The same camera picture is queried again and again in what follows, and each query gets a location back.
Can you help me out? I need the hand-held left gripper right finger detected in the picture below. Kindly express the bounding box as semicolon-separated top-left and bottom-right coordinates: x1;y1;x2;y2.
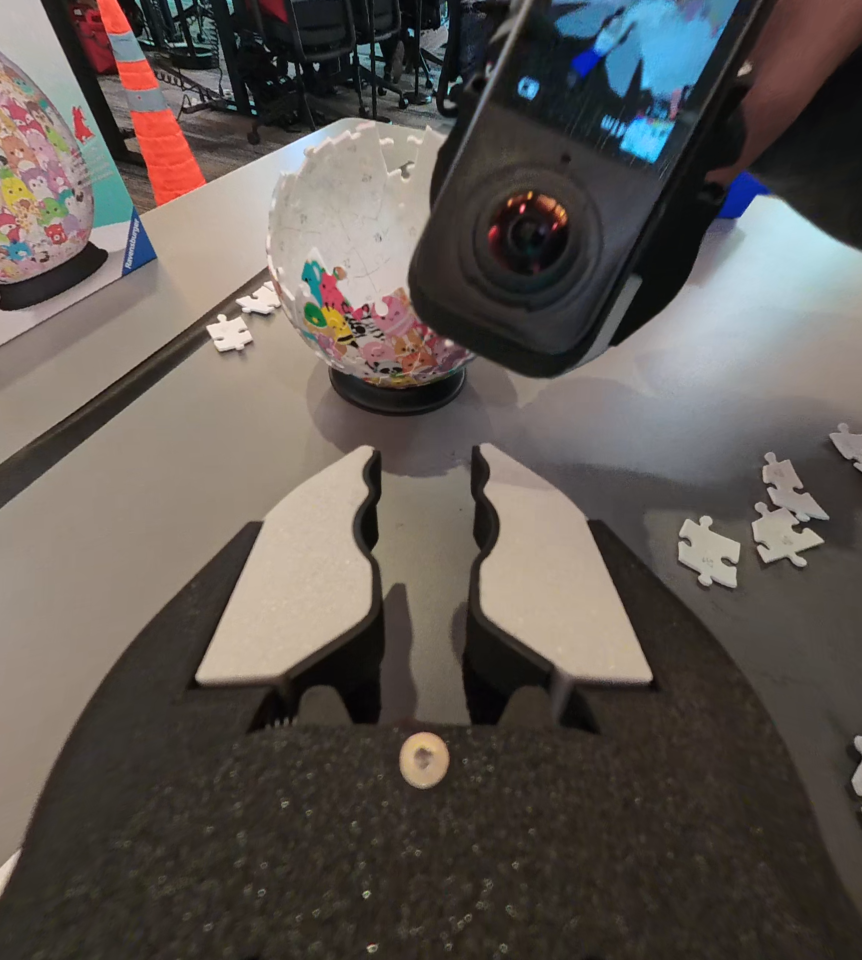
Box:
464;443;655;694

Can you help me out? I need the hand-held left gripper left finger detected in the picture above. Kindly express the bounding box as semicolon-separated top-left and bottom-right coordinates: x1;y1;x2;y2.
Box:
196;446;387;694

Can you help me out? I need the black ball stand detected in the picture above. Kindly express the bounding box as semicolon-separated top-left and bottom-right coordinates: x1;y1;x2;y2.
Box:
328;360;468;418

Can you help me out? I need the colourful puzzle ball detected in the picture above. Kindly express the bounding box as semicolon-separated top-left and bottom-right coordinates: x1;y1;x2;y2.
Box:
265;123;480;390

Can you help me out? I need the teal puzzle box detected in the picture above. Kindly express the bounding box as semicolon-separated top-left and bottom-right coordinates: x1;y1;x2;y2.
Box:
0;0;160;375

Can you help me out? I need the person's right hand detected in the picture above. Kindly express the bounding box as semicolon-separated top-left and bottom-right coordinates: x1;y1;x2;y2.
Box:
728;0;862;178

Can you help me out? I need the blue plastic bin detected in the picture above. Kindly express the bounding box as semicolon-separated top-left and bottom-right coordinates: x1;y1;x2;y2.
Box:
719;170;772;222

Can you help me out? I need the orange plastic object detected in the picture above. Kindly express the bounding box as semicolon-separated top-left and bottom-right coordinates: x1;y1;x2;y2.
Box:
95;0;208;210

